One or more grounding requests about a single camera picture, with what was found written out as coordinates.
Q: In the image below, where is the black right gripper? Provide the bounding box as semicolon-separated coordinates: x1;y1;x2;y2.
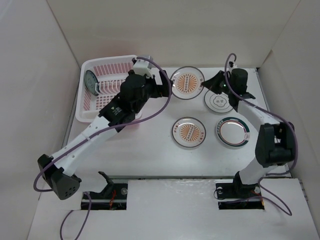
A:
201;70;234;96

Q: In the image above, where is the orange sunburst plate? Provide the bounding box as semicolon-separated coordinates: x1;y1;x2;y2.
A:
170;66;205;100
171;117;207;149

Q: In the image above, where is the blue floral plate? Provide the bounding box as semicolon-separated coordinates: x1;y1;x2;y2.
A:
84;70;99;96

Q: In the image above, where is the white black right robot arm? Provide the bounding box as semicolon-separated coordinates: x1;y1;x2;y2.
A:
202;68;298;200

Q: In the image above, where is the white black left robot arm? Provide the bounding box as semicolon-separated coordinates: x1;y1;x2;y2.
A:
37;70;172;200

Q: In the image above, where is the white pink dish rack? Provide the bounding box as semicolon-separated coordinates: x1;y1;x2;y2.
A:
75;55;135;123

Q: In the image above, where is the white plate grey rim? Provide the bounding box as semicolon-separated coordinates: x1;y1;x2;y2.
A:
204;90;233;114

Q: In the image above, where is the green red rimmed plate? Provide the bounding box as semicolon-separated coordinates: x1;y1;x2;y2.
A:
215;117;251;148

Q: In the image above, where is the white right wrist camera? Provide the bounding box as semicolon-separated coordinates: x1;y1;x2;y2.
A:
228;61;238;73

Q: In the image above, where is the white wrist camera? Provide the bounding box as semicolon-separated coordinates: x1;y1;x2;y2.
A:
132;57;153;78
228;61;238;73

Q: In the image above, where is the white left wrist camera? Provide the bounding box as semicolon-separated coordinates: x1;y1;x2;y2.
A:
132;57;153;78

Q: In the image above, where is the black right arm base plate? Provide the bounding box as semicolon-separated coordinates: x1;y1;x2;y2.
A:
215;182;265;210

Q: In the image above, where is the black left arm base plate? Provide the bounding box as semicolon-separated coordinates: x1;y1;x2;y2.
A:
89;182;128;211

